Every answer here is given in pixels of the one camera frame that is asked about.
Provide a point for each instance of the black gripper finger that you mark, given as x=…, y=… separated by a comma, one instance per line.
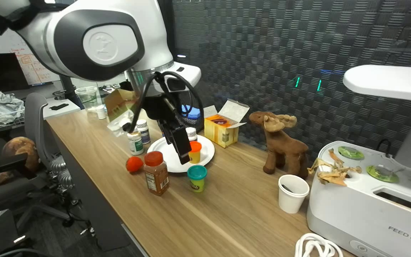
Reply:
x=180, y=143

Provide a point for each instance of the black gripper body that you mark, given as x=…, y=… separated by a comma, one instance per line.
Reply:
x=162, y=109

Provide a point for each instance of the small white bottle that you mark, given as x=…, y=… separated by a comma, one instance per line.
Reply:
x=191, y=135

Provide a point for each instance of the white pill bottle blue label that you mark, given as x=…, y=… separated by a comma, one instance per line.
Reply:
x=142, y=136

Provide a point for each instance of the teal lid play-dough tub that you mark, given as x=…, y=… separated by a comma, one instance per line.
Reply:
x=197, y=179

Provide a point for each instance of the orange lid spice jar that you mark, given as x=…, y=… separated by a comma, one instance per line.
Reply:
x=155, y=179

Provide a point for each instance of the white pill bottle green label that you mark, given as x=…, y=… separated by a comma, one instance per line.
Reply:
x=134, y=143

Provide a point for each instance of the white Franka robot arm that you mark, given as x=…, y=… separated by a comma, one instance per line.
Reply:
x=95, y=43

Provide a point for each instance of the white paper plate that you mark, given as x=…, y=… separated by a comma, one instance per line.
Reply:
x=158, y=150

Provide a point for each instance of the red strawberry toy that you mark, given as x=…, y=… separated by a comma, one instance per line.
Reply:
x=134, y=165

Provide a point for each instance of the blue folded cloth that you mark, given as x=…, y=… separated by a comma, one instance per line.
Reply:
x=192, y=112

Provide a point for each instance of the open yellow cardboard box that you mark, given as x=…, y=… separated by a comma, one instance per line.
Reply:
x=224, y=136

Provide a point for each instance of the clear plastic cup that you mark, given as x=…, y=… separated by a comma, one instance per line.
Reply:
x=87, y=98

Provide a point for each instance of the black remote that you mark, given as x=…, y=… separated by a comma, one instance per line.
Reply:
x=58, y=106

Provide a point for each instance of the white paper cup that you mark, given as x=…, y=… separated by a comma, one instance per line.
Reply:
x=292, y=198

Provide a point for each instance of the black office chair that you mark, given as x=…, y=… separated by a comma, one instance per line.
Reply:
x=57, y=186

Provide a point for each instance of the brown round plush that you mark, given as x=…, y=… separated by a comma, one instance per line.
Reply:
x=21, y=152

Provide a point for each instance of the dried brown plant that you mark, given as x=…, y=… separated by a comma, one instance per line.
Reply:
x=334, y=172

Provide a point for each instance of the brown wrist camera block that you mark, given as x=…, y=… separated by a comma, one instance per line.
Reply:
x=120, y=102

